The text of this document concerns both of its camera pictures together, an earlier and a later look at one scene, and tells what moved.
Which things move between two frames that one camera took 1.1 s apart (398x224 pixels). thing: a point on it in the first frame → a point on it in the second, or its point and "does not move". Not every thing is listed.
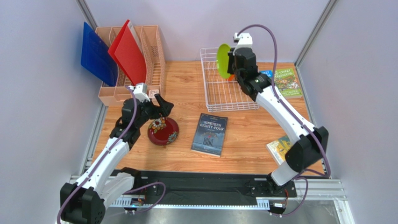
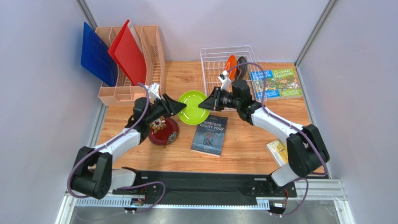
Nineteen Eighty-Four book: x=209 y=135 does not move
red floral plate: x=163 y=131 does not move
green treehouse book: x=286 y=81 does not move
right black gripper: x=231 y=62 → x=217 y=99
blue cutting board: x=95 y=58 does not move
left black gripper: x=165 y=107 → x=171 y=106
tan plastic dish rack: x=151 y=45 does not move
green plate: x=222 y=60 → x=192 y=114
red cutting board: x=127 y=51 does not move
